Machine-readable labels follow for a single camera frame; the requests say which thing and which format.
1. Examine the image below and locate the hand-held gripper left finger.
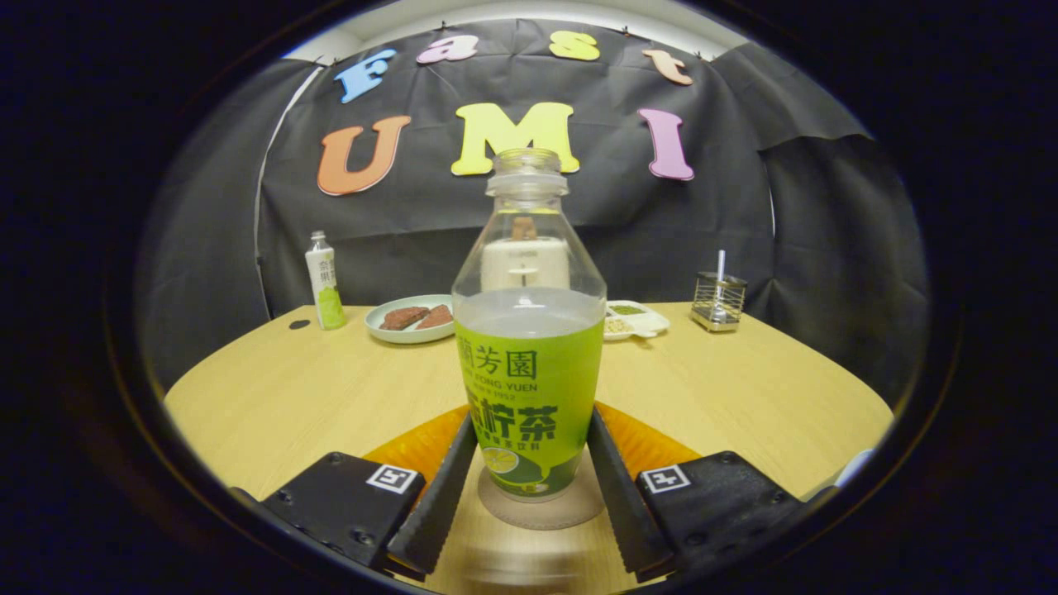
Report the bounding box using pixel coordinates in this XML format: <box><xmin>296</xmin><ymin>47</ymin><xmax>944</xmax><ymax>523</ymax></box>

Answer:
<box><xmin>231</xmin><ymin>405</ymin><xmax>479</xmax><ymax>579</ymax></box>

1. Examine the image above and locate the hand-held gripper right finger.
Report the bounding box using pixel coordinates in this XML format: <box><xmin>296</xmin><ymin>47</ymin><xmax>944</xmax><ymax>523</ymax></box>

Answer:
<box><xmin>587</xmin><ymin>402</ymin><xmax>815</xmax><ymax>583</ymax></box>

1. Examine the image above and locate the round brown coaster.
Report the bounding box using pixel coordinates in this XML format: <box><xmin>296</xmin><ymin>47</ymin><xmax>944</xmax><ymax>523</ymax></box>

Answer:
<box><xmin>477</xmin><ymin>446</ymin><xmax>606</xmax><ymax>531</ymax></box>

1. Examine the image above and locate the green label juice bottle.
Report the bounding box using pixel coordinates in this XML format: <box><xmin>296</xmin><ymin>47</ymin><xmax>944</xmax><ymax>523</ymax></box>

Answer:
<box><xmin>451</xmin><ymin>148</ymin><xmax>608</xmax><ymax>503</ymax></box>

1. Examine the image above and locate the slim white green bottle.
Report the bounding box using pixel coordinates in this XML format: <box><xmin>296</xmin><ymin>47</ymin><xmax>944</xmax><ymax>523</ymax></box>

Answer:
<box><xmin>305</xmin><ymin>231</ymin><xmax>348</xmax><ymax>331</ymax></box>

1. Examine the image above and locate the wooden table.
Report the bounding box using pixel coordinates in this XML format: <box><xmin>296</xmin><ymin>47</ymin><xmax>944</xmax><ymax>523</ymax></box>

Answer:
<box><xmin>163</xmin><ymin>302</ymin><xmax>896</xmax><ymax>594</ymax></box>

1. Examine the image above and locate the pale green plate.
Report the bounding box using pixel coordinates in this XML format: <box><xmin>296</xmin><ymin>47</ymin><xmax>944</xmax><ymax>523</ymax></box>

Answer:
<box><xmin>365</xmin><ymin>294</ymin><xmax>455</xmax><ymax>345</ymax></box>

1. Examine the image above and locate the white divided tray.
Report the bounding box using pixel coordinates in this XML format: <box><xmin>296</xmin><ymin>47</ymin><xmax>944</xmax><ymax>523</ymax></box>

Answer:
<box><xmin>603</xmin><ymin>300</ymin><xmax>670</xmax><ymax>341</ymax></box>

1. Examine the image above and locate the white toaster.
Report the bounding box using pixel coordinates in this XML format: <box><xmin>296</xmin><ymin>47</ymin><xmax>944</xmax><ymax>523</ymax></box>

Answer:
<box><xmin>479</xmin><ymin>236</ymin><xmax>571</xmax><ymax>292</ymax></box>

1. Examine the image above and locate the wire mesh holder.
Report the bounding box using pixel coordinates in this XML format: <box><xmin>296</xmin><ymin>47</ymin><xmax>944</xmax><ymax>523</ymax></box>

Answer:
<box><xmin>691</xmin><ymin>271</ymin><xmax>748</xmax><ymax>333</ymax></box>

